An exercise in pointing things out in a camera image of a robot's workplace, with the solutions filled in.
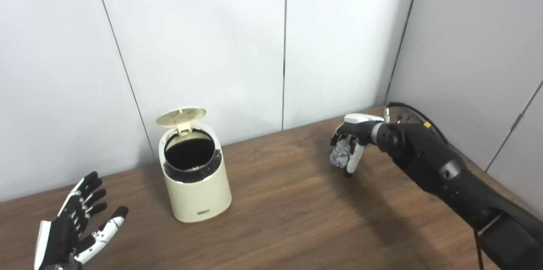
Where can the black bin liner bag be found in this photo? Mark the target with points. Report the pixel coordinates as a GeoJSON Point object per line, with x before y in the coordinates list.
{"type": "Point", "coordinates": [191, 175]}

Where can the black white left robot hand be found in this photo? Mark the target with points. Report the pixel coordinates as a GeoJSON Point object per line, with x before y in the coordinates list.
{"type": "Point", "coordinates": [59, 234]}

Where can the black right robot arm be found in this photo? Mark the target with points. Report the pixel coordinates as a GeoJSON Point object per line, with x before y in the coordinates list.
{"type": "Point", "coordinates": [445, 172]}

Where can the round cream bin lid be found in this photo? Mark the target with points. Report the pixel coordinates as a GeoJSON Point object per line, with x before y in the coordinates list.
{"type": "Point", "coordinates": [181, 117]}

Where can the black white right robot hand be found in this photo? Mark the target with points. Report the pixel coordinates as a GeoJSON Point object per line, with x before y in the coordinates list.
{"type": "Point", "coordinates": [360, 128]}

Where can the white paper ball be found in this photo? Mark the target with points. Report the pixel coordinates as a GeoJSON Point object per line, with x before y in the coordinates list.
{"type": "Point", "coordinates": [340, 154]}

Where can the cream-colored desktop trash bin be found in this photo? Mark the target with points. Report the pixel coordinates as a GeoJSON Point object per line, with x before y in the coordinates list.
{"type": "Point", "coordinates": [197, 198]}

